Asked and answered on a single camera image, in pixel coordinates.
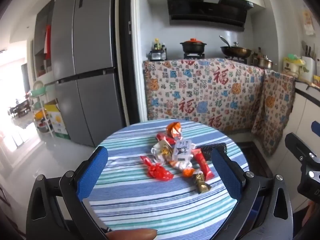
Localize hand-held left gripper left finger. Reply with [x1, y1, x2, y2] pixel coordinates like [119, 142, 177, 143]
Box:
[26, 146, 112, 240]

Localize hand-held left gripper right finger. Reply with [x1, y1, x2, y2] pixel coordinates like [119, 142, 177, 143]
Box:
[211, 147, 294, 240]

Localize yellow white bread wrapper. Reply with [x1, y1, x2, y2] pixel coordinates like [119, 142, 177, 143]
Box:
[151, 140, 175, 166]

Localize person's left hand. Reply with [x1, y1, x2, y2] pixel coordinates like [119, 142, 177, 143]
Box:
[106, 228, 158, 240]

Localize white kitchen counter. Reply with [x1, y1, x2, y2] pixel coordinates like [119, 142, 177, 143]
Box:
[282, 76, 320, 205]

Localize gold brown candy wrapper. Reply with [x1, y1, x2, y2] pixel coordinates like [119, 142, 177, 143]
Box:
[192, 171, 212, 194]

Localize long red bar wrapper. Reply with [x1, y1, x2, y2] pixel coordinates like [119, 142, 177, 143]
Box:
[191, 149, 213, 180]

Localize black mesh pouch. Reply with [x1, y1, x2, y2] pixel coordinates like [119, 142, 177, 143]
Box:
[195, 142, 227, 160]

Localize white orange wrapper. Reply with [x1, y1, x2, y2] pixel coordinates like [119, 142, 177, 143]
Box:
[169, 159, 195, 178]

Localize small patterned cloth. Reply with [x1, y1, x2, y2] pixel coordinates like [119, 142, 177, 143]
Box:
[251, 69, 296, 156]

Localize clear cartoon print wrapper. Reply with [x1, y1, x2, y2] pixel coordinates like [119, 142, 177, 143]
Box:
[172, 139, 197, 163]

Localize cardboard box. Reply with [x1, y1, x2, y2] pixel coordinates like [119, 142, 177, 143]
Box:
[45, 100, 71, 140]

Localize white knife block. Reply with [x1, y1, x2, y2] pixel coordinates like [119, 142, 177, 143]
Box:
[301, 41, 317, 75]

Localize crinkled red wrapper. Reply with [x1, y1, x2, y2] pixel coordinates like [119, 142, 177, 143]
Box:
[140, 155, 173, 181]

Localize blue green striped tablecloth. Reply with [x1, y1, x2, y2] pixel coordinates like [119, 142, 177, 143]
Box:
[82, 119, 250, 240]

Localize cream container green lid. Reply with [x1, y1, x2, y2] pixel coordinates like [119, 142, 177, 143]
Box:
[283, 53, 304, 77]

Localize orange foil wrapper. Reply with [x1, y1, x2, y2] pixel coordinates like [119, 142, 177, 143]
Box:
[166, 122, 183, 140]

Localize small red wrapper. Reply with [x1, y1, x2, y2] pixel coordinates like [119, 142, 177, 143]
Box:
[156, 132, 176, 145]

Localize steel pot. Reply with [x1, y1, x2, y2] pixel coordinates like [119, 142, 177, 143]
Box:
[257, 56, 273, 69]

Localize large patterned cloth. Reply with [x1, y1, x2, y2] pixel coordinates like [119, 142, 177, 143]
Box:
[142, 58, 265, 134]

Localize white rack green baskets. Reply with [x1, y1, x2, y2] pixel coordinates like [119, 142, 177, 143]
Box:
[30, 80, 57, 138]

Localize dark furniture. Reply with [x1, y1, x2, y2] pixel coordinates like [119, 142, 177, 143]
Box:
[7, 97, 32, 118]

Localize dark wok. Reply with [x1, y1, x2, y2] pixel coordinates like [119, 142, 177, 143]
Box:
[220, 42, 252, 58]

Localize gas stove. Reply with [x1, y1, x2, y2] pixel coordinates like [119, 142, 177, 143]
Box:
[184, 52, 248, 64]

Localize grey refrigerator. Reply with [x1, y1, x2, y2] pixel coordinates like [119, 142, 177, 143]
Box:
[51, 0, 125, 147]

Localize black seasoning rack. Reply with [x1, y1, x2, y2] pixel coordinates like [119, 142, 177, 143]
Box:
[149, 50, 167, 61]

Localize black pot orange lid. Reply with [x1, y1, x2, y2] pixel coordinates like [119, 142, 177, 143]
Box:
[180, 38, 207, 53]

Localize red hanging cloth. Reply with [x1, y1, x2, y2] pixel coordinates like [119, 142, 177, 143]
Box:
[44, 25, 52, 59]

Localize black range hood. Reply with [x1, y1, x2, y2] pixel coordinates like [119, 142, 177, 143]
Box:
[165, 0, 254, 32]

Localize wall calendar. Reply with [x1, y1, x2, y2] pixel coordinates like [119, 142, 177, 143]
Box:
[302, 10, 315, 36]

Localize black door frame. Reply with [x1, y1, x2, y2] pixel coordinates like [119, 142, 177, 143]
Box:
[115, 0, 140, 127]

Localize grey wall shelf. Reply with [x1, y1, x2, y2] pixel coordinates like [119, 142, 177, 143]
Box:
[32, 0, 55, 80]

